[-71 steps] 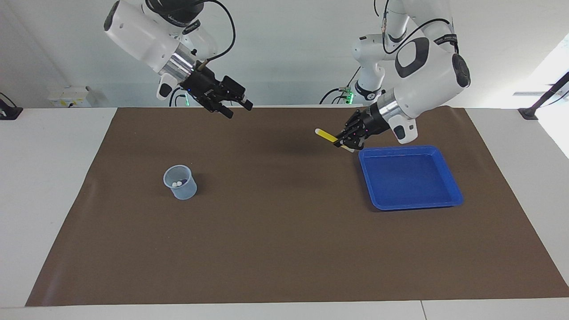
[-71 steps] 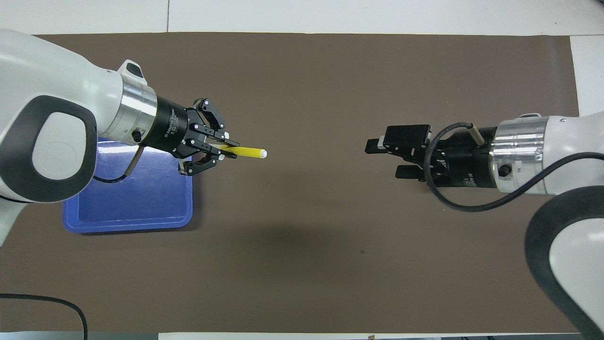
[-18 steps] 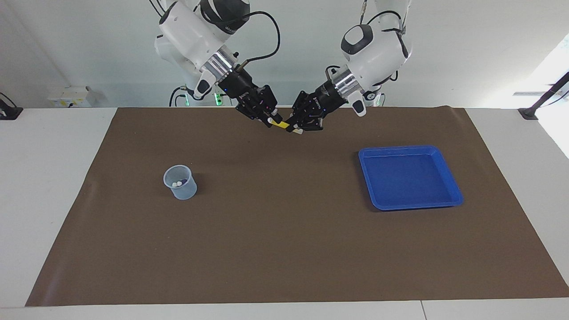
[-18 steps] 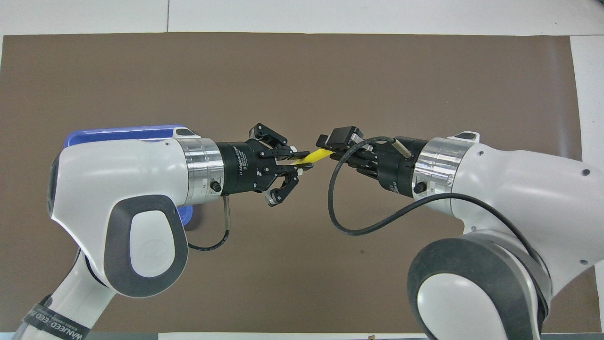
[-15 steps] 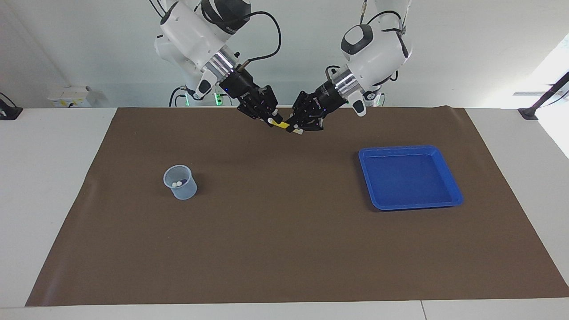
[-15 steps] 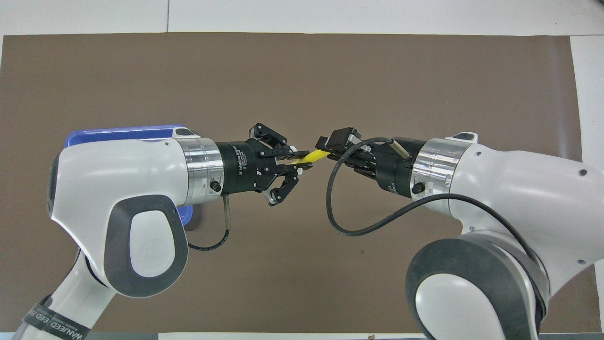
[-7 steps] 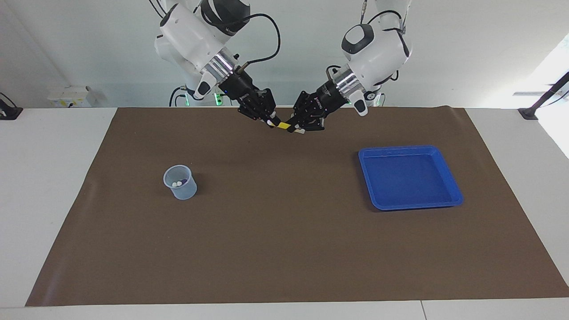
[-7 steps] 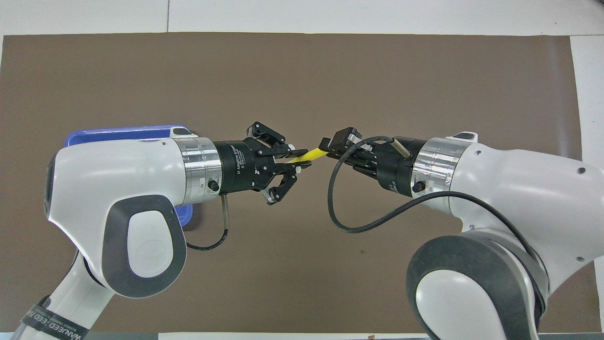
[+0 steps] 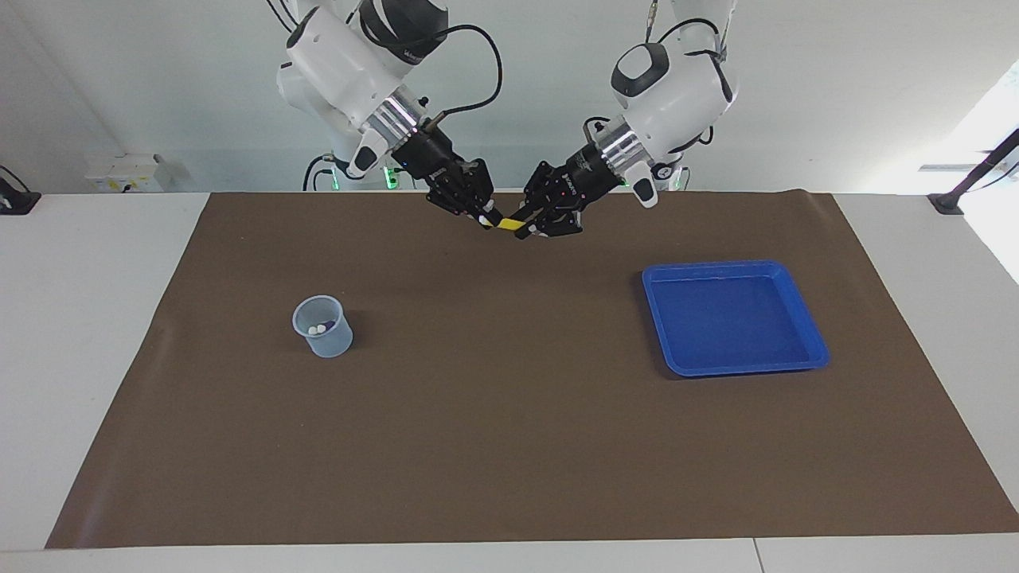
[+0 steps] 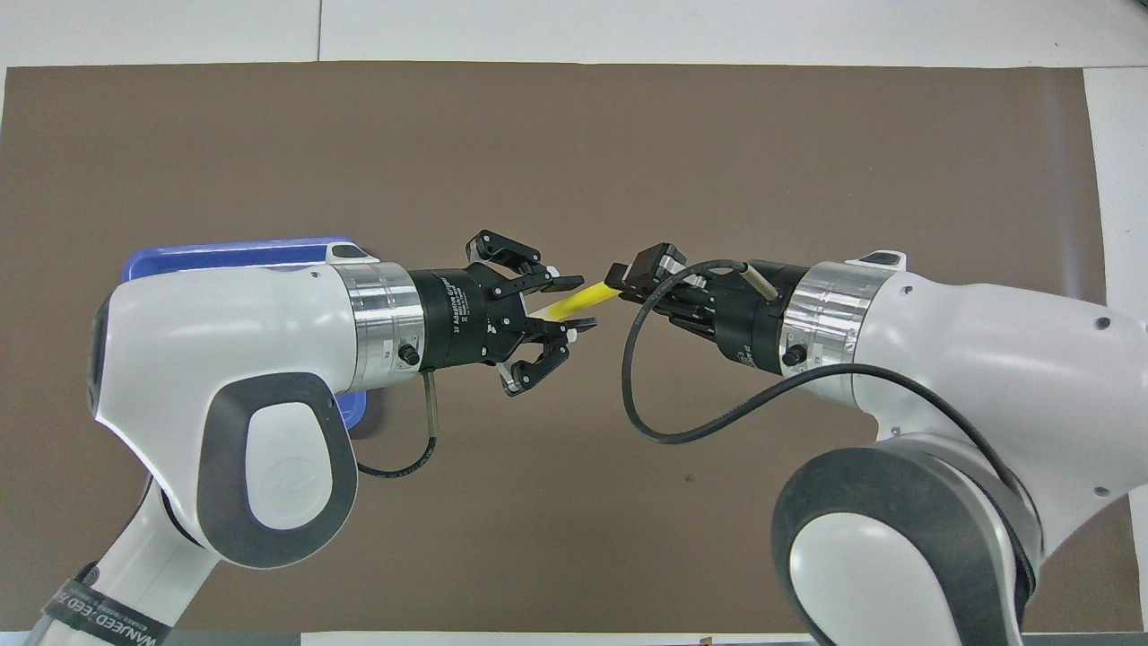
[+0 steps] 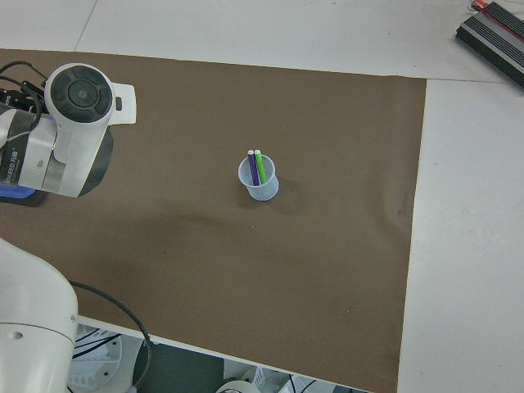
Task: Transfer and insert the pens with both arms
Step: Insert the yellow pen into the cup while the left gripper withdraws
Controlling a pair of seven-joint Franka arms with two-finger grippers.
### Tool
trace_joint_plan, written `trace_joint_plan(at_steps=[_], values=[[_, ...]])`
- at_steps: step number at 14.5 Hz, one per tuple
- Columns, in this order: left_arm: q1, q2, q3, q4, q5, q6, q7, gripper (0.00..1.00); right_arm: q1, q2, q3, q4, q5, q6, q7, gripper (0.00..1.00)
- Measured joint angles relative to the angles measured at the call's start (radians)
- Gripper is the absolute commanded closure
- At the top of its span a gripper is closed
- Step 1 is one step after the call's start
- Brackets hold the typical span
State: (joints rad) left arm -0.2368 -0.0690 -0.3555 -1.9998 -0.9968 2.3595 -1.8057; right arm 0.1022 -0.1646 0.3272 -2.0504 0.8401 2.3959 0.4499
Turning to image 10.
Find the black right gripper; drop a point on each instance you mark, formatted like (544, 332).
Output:
(753, 314)

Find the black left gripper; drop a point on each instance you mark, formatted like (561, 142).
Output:
(457, 318)

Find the yellow marker pen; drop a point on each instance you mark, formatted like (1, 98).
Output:
(578, 301)

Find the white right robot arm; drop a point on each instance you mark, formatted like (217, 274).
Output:
(987, 377)

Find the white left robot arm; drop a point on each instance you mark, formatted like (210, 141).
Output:
(233, 332)

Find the brown table mat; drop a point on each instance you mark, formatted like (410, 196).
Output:
(574, 152)

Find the blue plastic tray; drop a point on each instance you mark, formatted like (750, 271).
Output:
(224, 254)

